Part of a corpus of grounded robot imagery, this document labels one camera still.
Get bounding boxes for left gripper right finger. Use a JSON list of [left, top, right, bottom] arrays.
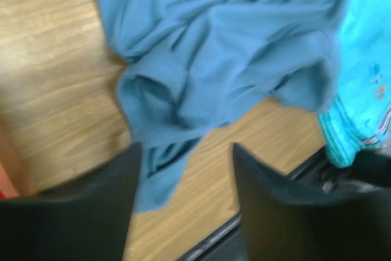
[[232, 142, 391, 261]]

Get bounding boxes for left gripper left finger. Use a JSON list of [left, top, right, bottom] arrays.
[[1, 143, 142, 260]]

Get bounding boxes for grey-blue tank top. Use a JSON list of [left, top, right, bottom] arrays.
[[97, 0, 346, 213]]

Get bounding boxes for orange compartment organizer box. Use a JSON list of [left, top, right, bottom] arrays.
[[0, 117, 40, 199]]

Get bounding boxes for folded teal shorts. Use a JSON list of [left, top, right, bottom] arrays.
[[318, 0, 390, 168]]

